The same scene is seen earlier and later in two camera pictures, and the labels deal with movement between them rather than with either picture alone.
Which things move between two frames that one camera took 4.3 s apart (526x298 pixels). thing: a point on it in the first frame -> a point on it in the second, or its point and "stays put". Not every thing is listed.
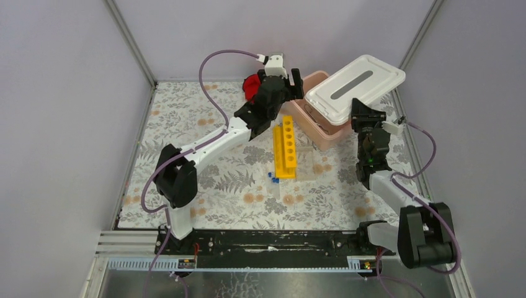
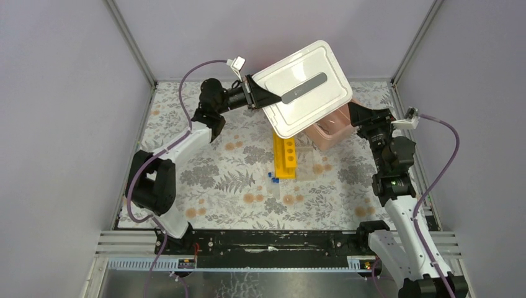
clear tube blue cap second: [276, 188] stays put
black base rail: [234, 247] stays put
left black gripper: [288, 88] -> [250, 92]
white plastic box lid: [363, 79] -> [299, 66]
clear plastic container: [306, 162] stays put
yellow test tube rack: [285, 149] stays put
